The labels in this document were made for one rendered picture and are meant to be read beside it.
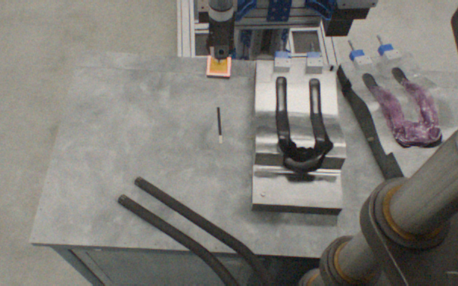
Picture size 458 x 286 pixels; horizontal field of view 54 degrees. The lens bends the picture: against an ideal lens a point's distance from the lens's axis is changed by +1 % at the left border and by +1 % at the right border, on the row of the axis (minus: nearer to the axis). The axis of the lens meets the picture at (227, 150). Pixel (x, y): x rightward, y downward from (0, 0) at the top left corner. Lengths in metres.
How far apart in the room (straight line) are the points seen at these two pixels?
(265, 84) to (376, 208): 0.94
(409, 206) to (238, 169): 0.91
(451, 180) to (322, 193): 0.89
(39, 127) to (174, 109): 1.18
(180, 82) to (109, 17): 1.43
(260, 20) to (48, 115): 1.28
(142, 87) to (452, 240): 1.18
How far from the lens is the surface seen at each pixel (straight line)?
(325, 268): 0.83
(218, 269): 1.21
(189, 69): 1.61
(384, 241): 0.59
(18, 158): 2.51
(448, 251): 0.62
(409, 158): 1.42
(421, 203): 0.53
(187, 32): 2.51
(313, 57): 1.55
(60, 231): 1.40
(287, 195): 1.32
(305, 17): 1.90
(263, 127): 1.35
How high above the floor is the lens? 2.07
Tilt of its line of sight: 62 degrees down
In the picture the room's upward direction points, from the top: 4 degrees clockwise
